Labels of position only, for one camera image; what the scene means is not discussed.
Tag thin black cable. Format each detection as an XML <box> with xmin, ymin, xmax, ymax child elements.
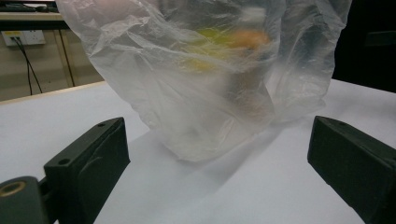
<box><xmin>57</xmin><ymin>29</ymin><xmax>77</xmax><ymax>88</ymax></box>

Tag white wall power socket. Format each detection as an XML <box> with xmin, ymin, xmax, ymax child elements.
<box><xmin>0</xmin><ymin>29</ymin><xmax>47</xmax><ymax>48</ymax></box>

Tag translucent white plastic bag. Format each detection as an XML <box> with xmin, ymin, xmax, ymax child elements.
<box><xmin>55</xmin><ymin>0</ymin><xmax>353</xmax><ymax>163</ymax></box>

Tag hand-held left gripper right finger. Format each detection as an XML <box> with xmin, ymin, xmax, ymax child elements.
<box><xmin>306</xmin><ymin>115</ymin><xmax>396</xmax><ymax>224</ymax></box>

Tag orange fruit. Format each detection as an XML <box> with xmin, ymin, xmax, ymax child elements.
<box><xmin>232</xmin><ymin>29</ymin><xmax>271</xmax><ymax>50</ymax></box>

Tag yellow fruit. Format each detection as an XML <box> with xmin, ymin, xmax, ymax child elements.
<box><xmin>185</xmin><ymin>27</ymin><xmax>241</xmax><ymax>73</ymax></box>

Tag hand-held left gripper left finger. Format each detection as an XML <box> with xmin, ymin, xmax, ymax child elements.
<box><xmin>43</xmin><ymin>117</ymin><xmax>132</xmax><ymax>224</ymax></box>

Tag black power cable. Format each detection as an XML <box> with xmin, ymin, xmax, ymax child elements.
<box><xmin>11</xmin><ymin>36</ymin><xmax>44</xmax><ymax>96</ymax></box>

